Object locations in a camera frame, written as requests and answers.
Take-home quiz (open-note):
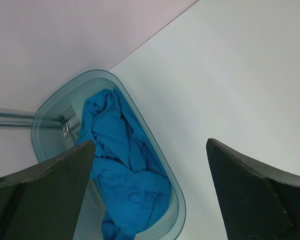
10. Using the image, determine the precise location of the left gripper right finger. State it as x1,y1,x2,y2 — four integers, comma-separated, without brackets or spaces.
206,138,300,240

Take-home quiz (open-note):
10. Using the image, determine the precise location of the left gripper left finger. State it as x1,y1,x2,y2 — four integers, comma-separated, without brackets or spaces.
0,140,96,240

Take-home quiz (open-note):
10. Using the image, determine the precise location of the translucent blue plastic bin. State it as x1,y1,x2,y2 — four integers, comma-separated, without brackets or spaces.
31,69,187,240

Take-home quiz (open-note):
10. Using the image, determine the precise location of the crumpled blue t shirt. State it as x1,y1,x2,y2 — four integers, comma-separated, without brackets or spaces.
77,88,172,240

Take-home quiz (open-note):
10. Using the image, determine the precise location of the left aluminium corner post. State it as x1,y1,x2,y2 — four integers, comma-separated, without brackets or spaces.
0,108,65,128

